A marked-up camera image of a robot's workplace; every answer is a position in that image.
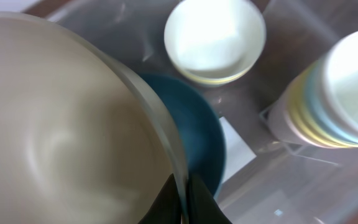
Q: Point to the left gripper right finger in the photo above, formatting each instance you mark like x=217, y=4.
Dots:
x=202, y=207

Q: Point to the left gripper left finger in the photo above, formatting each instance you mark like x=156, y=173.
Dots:
x=166, y=208

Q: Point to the dark blue bowl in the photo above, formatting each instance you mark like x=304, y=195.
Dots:
x=199, y=128

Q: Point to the pink cup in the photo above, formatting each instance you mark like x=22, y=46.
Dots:
x=281, y=126

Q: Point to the cream large bowl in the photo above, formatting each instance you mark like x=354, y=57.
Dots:
x=83, y=139

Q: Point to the yellow cup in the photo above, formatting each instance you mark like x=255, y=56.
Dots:
x=305, y=115
x=299, y=124

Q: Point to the light blue cup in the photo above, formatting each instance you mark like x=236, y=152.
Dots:
x=318, y=118

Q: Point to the white small bowl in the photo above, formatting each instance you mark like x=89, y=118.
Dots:
x=215, y=39

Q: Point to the cream cup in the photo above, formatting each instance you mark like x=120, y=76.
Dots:
x=339, y=83

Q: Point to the clear plastic storage container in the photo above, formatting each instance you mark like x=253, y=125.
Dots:
x=276, y=183

